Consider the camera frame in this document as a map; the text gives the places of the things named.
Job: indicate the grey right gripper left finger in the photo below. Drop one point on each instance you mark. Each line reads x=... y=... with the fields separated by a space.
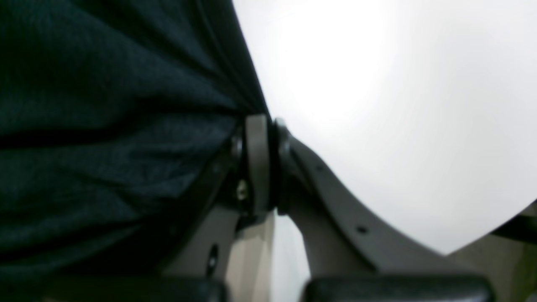
x=233 y=192

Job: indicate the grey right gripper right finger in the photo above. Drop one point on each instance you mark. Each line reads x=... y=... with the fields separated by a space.
x=353 y=255

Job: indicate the black t-shirt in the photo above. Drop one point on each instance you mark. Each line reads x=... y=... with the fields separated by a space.
x=110 y=109

